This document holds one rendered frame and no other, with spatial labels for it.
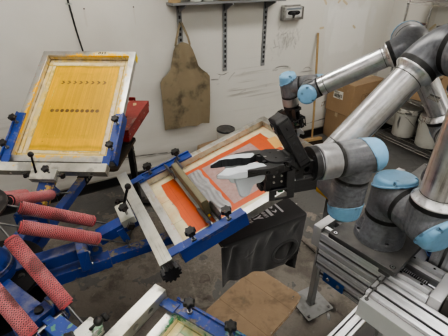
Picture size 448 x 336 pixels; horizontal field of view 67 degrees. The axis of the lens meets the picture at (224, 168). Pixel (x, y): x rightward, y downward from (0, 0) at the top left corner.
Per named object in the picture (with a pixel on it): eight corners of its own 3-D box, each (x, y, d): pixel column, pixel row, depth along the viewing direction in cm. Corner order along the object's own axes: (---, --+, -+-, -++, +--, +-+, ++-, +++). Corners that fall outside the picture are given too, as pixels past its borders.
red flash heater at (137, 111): (95, 111, 276) (93, 96, 270) (151, 111, 274) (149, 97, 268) (62, 143, 223) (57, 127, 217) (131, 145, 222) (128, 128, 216)
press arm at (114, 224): (136, 217, 150) (132, 209, 147) (140, 225, 145) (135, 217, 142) (100, 237, 146) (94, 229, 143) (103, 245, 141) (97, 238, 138)
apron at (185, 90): (209, 121, 377) (206, 19, 324) (211, 123, 371) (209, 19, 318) (163, 129, 355) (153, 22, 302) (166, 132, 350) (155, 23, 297)
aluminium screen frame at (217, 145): (265, 121, 194) (263, 115, 192) (338, 166, 150) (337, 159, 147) (140, 186, 174) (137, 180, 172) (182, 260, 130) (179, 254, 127)
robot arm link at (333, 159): (346, 149, 65) (323, 137, 72) (325, 151, 64) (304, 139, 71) (342, 183, 68) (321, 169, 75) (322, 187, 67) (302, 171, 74)
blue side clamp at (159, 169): (191, 160, 183) (187, 150, 179) (195, 164, 180) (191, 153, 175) (141, 186, 176) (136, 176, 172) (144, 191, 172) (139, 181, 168)
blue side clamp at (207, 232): (243, 217, 141) (240, 205, 137) (249, 224, 137) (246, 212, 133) (180, 255, 134) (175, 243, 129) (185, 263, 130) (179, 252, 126)
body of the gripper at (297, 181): (266, 203, 64) (323, 193, 67) (267, 161, 61) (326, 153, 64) (253, 186, 71) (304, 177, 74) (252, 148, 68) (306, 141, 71)
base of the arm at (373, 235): (413, 237, 107) (422, 213, 102) (389, 259, 99) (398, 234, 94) (369, 214, 117) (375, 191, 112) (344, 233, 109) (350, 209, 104)
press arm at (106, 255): (259, 208, 186) (259, 199, 183) (265, 213, 182) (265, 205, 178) (2, 295, 136) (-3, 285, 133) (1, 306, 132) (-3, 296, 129)
